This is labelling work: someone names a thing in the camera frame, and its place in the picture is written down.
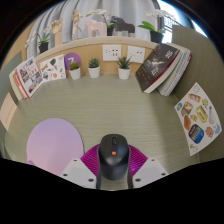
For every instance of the small succulent in white pot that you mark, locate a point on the small succulent in white pot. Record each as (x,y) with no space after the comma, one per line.
(124,72)
(94,71)
(75,73)

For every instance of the purple mouse pad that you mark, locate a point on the purple mouse pad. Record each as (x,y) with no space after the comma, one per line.
(53,143)

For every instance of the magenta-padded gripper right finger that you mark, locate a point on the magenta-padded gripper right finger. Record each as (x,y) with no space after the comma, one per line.
(150,171)

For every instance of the round purple sign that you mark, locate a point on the round purple sign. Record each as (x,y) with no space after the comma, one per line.
(71,58)

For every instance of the small white sticker sheet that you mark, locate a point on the small white sticker sheet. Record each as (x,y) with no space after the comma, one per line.
(52,68)

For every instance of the white wall socket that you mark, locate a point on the white wall socket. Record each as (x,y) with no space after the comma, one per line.
(111,52)
(136,54)

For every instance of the window with dark frame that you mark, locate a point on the window with dark frame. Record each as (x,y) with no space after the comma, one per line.
(173,15)

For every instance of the pink horse figure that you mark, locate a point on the pink horse figure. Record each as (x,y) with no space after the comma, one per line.
(95,28)

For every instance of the red and white magazine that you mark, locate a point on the red and white magazine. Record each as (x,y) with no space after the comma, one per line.
(30,76)

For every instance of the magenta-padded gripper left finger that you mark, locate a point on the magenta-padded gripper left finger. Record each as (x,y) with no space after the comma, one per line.
(78,173)

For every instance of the large colourful sticker sheet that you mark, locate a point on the large colourful sticker sheet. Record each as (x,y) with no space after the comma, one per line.
(200,120)

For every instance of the white book stack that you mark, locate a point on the white book stack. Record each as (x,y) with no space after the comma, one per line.
(13,83)

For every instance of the dark book with red edge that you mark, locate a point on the dark book with red edge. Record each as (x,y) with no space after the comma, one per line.
(156,66)

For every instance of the wooden hand model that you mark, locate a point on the wooden hand model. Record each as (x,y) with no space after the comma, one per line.
(57,30)

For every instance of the black computer mouse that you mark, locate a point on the black computer mouse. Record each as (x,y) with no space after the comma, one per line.
(113,163)

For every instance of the grey curtain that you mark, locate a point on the grey curtain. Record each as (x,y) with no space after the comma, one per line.
(130,8)

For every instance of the dark horse figure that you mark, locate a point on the dark horse figure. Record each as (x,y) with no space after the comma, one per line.
(123,26)

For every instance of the wooden artist mannequin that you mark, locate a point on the wooden artist mannequin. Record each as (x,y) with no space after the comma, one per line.
(76,20)

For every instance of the white orchid in black pot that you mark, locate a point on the white orchid in black pot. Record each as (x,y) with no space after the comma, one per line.
(156,36)
(44,47)
(110,31)

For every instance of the beige notebook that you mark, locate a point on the beige notebook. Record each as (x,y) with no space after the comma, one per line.
(7,111)

